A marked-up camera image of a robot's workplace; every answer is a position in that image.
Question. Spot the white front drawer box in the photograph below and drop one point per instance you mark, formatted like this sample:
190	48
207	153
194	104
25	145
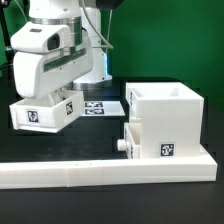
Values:
130	144

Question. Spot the white L-shaped border fence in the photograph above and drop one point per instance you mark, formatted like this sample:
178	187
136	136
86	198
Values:
107	172

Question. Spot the white drawer cabinet frame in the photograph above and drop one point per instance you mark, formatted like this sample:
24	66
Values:
164	119

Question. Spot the white marker tag sheet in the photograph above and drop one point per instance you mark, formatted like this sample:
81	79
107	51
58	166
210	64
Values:
103	108

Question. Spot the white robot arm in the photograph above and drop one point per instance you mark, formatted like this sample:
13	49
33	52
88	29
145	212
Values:
66	12

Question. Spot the black camera stand pole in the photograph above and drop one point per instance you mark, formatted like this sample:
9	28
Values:
9	52

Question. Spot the white drawer box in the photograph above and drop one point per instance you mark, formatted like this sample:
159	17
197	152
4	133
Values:
49	114
130	144

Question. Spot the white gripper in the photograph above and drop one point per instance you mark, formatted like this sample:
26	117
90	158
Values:
37	75

